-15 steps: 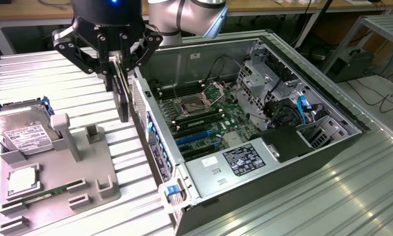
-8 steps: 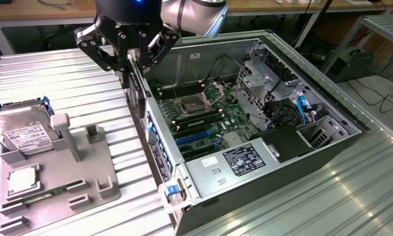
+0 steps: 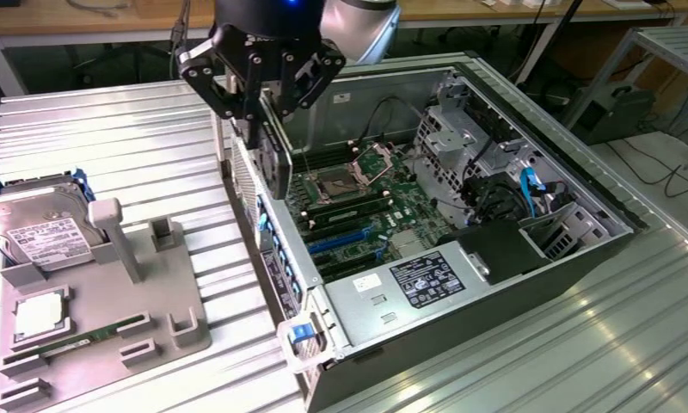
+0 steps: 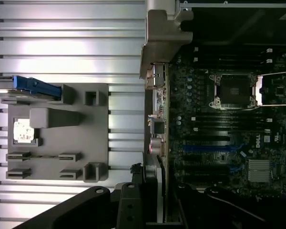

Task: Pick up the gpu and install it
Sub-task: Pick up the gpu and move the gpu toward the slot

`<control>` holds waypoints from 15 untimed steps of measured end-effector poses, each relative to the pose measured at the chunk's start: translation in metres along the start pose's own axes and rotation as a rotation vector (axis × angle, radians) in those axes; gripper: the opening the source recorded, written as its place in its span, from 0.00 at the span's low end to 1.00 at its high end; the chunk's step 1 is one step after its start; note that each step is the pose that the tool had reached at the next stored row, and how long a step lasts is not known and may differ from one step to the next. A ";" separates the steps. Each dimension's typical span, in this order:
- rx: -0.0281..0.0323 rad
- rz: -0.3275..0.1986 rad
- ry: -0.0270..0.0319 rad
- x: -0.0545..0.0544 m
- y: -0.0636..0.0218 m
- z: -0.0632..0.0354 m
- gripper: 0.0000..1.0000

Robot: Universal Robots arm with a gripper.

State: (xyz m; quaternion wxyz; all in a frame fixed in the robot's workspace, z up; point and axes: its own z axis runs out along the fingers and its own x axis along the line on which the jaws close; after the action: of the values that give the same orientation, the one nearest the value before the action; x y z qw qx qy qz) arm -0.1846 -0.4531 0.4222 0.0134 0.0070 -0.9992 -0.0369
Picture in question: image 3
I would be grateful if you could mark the green RAM stick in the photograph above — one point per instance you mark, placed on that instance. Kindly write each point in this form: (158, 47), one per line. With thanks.
(85, 337)

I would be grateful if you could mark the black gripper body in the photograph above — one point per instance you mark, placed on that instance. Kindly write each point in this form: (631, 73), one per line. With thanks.
(264, 21)

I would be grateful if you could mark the wooden desk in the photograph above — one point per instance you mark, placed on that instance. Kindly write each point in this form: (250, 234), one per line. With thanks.
(464, 10)

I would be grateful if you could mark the silver hard disk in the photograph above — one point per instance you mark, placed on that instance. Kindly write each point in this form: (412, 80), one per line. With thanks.
(34, 223)

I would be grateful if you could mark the perforated metal disk bay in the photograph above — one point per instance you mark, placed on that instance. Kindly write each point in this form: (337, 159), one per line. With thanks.
(444, 142)

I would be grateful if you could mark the silver CPU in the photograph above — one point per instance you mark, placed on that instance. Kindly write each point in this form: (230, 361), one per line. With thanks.
(39, 314)

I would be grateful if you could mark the silver chipset heatsink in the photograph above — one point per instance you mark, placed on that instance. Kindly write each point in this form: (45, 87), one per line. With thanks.
(409, 242)

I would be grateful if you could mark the thin locking lever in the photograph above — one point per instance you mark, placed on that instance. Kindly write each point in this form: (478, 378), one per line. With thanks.
(306, 163)

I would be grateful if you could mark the black RAM stick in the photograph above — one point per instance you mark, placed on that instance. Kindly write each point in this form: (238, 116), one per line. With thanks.
(349, 215)

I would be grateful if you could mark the open black PC case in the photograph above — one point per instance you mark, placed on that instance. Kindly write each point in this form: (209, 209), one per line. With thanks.
(493, 327)

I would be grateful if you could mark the black box on floor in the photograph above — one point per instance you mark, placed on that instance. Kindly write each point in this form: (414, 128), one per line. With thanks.
(618, 116)

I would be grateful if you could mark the CPU socket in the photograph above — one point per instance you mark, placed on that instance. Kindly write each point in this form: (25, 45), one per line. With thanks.
(337, 185)

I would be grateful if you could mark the grey metal shelf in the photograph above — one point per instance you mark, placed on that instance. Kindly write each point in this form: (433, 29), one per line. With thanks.
(673, 45)

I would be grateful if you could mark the black graphics card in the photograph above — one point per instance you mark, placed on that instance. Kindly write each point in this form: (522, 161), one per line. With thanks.
(277, 172)

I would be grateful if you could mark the grey power supply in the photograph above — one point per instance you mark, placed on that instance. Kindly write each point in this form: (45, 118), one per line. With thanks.
(366, 310)

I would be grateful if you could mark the blue card retention clips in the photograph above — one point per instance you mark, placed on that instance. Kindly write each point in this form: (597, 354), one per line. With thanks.
(280, 258)

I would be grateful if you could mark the blue expansion slot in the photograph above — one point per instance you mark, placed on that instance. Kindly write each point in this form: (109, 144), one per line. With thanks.
(337, 242)

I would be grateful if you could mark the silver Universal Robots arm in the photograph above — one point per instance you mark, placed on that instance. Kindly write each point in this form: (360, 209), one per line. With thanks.
(366, 30)

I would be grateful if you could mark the grey parts rack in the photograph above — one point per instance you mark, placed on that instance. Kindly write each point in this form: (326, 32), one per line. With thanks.
(97, 301)

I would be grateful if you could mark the metal socket cover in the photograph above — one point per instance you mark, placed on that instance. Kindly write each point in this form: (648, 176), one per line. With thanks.
(374, 165)

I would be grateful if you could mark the blue case latch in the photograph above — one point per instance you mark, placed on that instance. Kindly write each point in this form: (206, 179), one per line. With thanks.
(300, 333)

